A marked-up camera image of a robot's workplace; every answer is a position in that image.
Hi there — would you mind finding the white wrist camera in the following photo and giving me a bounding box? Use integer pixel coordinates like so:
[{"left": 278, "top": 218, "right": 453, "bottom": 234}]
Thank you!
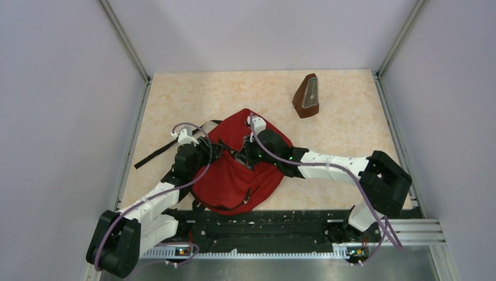
[
  {"left": 171, "top": 126, "right": 199, "bottom": 146},
  {"left": 247, "top": 115, "right": 267, "bottom": 135}
]

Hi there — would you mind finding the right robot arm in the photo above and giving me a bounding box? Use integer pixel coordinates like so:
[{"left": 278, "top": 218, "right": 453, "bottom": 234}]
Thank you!
[{"left": 233, "top": 129, "right": 412, "bottom": 241}]

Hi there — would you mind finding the brown wooden metronome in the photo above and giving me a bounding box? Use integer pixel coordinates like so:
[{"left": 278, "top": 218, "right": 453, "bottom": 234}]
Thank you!
[{"left": 292, "top": 73, "right": 319, "bottom": 119}]

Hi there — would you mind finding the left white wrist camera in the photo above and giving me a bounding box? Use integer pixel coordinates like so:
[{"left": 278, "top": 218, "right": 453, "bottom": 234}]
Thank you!
[{"left": 171, "top": 126, "right": 199, "bottom": 146}]

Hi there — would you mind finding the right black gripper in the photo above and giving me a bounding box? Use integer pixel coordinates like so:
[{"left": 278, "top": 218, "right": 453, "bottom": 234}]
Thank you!
[{"left": 237, "top": 133, "right": 280, "bottom": 167}]

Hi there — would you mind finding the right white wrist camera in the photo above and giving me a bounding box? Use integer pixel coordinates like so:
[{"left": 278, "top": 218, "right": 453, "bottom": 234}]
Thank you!
[{"left": 247, "top": 115, "right": 267, "bottom": 135}]

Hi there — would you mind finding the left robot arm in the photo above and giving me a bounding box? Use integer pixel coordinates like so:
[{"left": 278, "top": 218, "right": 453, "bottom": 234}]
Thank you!
[{"left": 86, "top": 137, "right": 224, "bottom": 278}]

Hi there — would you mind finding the red backpack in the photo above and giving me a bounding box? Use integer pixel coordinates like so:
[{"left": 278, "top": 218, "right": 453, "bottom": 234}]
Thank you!
[{"left": 173, "top": 109, "right": 293, "bottom": 215}]

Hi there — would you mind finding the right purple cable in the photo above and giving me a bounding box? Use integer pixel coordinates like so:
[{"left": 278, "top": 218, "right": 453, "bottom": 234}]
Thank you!
[{"left": 249, "top": 112, "right": 405, "bottom": 266}]

